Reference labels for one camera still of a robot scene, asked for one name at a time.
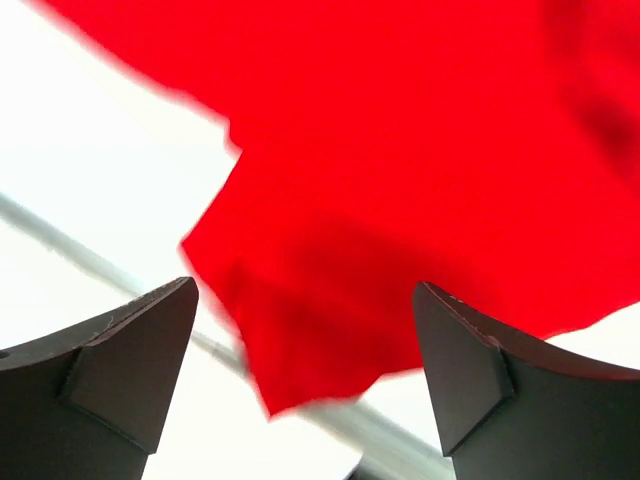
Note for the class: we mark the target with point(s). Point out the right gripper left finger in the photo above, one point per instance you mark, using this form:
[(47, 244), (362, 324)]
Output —
[(89, 402)]

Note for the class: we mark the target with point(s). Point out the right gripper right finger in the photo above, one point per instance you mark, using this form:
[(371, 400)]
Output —
[(510, 406)]

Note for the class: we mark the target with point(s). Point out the red t shirt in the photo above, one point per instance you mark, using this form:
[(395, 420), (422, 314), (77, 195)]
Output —
[(488, 147)]

